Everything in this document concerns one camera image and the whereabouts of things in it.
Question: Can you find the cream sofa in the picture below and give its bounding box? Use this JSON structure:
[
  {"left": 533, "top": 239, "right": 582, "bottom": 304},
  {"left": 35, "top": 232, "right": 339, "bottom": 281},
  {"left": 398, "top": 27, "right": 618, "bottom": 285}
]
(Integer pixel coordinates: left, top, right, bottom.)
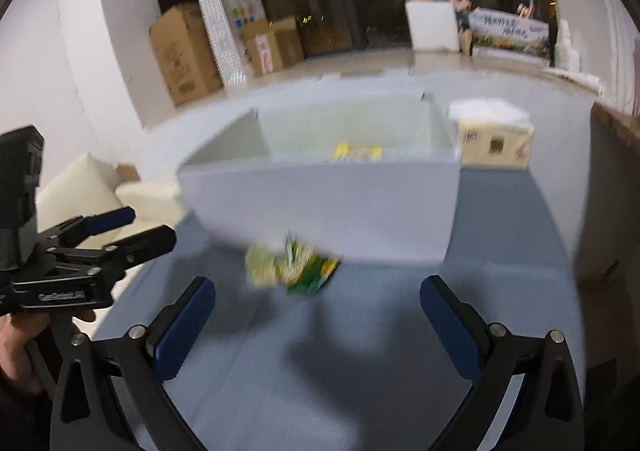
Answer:
[{"left": 35, "top": 152, "right": 189, "bottom": 252}]

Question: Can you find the clear yellow jelly cup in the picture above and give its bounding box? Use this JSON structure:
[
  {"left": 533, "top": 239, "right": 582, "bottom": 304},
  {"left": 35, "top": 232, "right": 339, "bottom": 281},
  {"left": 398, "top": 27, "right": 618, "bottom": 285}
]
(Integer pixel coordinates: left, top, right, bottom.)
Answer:
[{"left": 243, "top": 244, "right": 286, "bottom": 288}]

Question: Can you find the small brown cardboard box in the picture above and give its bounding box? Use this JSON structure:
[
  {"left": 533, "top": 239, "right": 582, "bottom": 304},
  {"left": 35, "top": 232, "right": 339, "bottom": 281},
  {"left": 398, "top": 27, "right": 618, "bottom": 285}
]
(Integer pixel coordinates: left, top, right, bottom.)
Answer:
[{"left": 238, "top": 16, "right": 306, "bottom": 77}]

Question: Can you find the beige tissue box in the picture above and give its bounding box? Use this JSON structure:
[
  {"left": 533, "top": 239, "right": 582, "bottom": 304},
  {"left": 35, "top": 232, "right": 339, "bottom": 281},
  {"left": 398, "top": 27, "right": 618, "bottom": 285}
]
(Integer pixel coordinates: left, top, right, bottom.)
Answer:
[{"left": 447, "top": 98, "right": 536, "bottom": 171}]

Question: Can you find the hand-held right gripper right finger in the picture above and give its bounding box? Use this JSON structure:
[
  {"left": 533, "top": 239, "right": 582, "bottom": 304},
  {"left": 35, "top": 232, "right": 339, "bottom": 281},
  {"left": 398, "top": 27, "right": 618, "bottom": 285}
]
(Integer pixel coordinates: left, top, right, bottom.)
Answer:
[{"left": 419, "top": 275, "right": 586, "bottom": 451}]

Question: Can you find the long landscape printed box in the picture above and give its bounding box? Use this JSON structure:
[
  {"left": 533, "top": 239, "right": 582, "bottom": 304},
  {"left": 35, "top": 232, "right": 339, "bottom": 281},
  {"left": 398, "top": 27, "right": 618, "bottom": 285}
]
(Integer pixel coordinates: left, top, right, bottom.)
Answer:
[{"left": 470, "top": 7, "right": 551, "bottom": 64}]

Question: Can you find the person's left forearm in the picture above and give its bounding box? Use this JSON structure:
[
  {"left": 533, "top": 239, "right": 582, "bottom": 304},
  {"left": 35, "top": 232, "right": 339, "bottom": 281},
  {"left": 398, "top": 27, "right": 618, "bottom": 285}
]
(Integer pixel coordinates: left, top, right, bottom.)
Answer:
[{"left": 0, "top": 378, "right": 57, "bottom": 451}]

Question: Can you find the white plastic bottle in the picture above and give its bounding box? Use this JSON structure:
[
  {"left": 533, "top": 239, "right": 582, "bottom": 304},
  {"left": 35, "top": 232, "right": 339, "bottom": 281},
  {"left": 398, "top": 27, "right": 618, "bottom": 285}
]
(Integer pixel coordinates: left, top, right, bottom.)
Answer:
[{"left": 554, "top": 19, "right": 584, "bottom": 72}]

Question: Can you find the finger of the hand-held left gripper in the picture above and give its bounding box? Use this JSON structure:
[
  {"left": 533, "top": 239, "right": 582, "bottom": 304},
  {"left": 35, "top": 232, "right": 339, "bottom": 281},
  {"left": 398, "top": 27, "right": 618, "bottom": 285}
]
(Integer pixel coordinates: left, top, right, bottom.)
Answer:
[
  {"left": 37, "top": 205, "right": 137, "bottom": 248},
  {"left": 47, "top": 224, "right": 178, "bottom": 293}
]

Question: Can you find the white cardboard box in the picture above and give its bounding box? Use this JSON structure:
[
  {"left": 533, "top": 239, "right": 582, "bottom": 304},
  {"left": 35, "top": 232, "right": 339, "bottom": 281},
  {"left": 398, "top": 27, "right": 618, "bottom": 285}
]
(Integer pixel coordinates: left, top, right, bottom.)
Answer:
[{"left": 177, "top": 93, "right": 463, "bottom": 265}]

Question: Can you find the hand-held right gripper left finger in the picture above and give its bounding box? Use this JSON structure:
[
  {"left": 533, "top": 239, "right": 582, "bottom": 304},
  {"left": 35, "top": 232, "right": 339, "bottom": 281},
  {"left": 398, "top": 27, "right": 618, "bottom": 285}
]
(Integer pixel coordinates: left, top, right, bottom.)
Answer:
[{"left": 50, "top": 276, "right": 217, "bottom": 451}]

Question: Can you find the large brown cardboard box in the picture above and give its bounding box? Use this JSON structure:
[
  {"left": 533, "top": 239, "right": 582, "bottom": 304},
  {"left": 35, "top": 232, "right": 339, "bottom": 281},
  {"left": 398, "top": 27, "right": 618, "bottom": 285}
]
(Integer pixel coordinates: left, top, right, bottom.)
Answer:
[{"left": 149, "top": 3, "right": 224, "bottom": 107}]

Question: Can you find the blue table cloth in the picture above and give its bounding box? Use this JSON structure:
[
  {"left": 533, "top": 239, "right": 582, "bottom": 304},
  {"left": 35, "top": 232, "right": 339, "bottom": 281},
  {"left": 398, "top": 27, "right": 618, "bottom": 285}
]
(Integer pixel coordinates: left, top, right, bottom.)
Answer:
[{"left": 92, "top": 165, "right": 586, "bottom": 451}]

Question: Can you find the green pea snack packet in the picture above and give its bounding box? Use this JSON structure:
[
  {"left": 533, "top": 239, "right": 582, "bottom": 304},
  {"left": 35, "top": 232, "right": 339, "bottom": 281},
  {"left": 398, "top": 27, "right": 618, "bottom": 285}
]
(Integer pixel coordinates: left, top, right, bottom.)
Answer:
[{"left": 279, "top": 230, "right": 344, "bottom": 297}]

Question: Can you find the white foam box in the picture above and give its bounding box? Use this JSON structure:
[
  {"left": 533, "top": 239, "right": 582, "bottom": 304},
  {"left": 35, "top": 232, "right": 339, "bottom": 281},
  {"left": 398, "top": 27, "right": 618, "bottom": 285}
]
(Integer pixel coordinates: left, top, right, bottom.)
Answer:
[{"left": 404, "top": 0, "right": 461, "bottom": 53}]

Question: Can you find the dotted paper bag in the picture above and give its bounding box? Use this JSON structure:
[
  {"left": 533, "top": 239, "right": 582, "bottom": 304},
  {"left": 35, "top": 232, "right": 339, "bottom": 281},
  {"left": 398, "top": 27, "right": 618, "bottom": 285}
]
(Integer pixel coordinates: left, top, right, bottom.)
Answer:
[{"left": 198, "top": 0, "right": 249, "bottom": 88}]

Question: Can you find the white bag with coloured squares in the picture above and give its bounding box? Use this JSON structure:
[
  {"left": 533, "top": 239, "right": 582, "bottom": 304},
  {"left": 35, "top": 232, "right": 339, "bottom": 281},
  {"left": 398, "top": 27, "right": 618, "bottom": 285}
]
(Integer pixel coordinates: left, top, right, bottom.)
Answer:
[{"left": 218, "top": 0, "right": 269, "bottom": 64}]

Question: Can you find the person's left hand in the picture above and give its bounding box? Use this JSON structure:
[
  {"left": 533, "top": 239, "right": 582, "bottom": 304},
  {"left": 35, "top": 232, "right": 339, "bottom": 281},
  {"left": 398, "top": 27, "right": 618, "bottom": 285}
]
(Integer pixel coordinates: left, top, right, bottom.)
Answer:
[{"left": 0, "top": 309, "right": 98, "bottom": 399}]

